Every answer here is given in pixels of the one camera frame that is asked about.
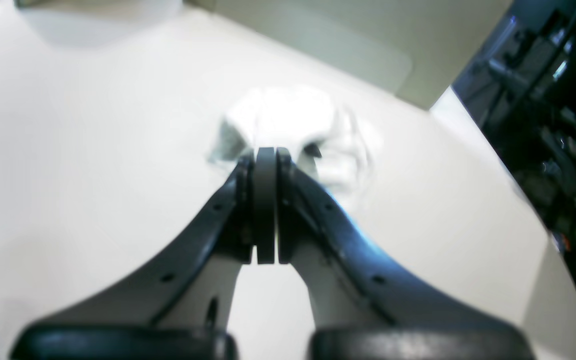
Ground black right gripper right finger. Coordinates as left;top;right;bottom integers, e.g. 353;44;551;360
267;148;535;360

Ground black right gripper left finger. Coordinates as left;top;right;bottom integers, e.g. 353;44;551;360
12;148;268;360

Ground white t-shirt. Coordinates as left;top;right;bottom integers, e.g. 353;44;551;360
207;86;384;207

